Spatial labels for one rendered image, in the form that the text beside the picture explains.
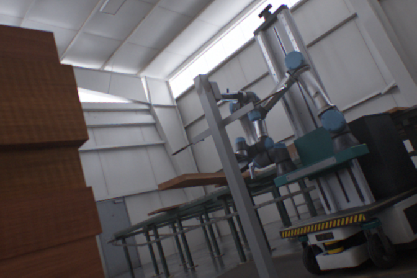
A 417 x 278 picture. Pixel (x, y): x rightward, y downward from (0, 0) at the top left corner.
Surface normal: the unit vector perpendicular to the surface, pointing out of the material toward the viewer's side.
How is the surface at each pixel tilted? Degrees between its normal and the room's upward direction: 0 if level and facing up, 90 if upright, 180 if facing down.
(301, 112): 90
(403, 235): 90
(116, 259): 90
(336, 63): 87
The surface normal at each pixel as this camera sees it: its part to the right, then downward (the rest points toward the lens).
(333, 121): -0.40, 0.01
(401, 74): -0.66, 0.18
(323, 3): -0.77, -0.04
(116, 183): 0.68, -0.36
